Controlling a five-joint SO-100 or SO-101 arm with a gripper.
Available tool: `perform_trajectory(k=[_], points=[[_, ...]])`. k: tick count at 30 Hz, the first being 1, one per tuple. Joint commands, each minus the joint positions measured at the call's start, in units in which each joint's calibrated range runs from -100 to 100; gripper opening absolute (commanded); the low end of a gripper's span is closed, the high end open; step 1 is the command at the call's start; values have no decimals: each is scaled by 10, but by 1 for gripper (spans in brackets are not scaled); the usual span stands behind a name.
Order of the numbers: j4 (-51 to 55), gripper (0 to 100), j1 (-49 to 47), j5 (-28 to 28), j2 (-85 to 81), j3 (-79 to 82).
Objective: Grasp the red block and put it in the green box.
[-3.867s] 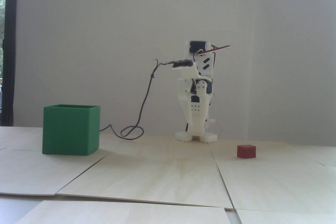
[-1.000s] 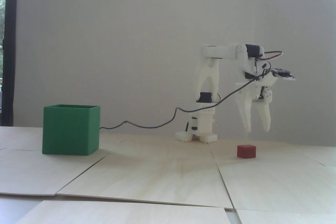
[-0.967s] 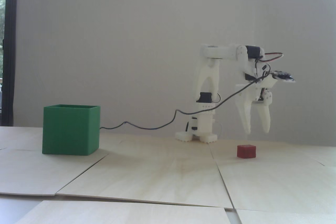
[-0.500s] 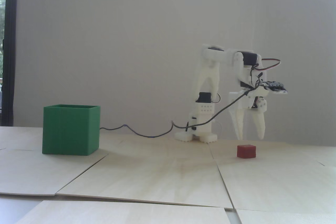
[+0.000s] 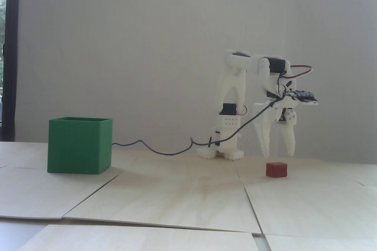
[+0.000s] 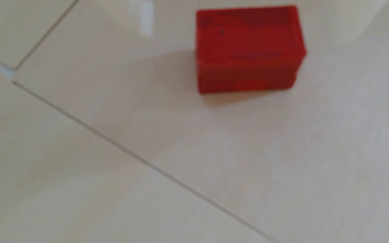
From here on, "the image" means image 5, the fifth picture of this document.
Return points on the white magnetic board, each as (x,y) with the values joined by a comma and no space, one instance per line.
(147,42)

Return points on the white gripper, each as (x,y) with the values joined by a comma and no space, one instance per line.
(268,112)

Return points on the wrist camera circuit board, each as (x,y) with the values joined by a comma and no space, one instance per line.
(306,97)

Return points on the green box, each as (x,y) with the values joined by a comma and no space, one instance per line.
(78,146)

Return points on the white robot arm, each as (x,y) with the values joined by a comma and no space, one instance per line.
(229,86)

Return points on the red block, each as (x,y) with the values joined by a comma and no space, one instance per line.
(276,169)

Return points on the black window frame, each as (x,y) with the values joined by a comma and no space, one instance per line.
(12,56)

